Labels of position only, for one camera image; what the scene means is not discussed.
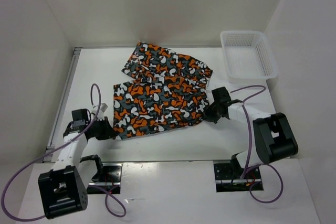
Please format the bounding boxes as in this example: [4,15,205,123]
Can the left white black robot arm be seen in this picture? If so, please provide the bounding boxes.
[38,104,116,219]

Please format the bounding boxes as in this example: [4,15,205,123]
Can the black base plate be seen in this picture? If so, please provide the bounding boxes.
[213,161,264,193]
[87,163,123,195]

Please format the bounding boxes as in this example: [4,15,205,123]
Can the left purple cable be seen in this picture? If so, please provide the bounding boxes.
[1,83,127,221]

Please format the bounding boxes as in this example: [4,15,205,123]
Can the purple cable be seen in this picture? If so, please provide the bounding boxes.
[229,85,284,204]
[1,83,127,221]

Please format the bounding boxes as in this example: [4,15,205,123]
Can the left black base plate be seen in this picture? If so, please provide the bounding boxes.
[87,163,123,195]

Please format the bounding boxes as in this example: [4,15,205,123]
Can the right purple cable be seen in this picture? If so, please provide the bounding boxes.
[229,85,284,204]

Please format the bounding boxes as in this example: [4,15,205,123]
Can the white plastic basket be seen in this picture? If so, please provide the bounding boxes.
[220,30,278,83]

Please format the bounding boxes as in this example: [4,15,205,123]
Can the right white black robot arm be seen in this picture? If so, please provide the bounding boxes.
[204,85,299,178]

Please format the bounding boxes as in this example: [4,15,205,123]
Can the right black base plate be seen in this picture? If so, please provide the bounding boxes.
[213,161,264,193]

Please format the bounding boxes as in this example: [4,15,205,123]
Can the orange camouflage shorts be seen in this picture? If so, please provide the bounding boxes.
[113,42,213,140]

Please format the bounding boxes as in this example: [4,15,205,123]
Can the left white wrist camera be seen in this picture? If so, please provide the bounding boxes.
[91,103,108,120]

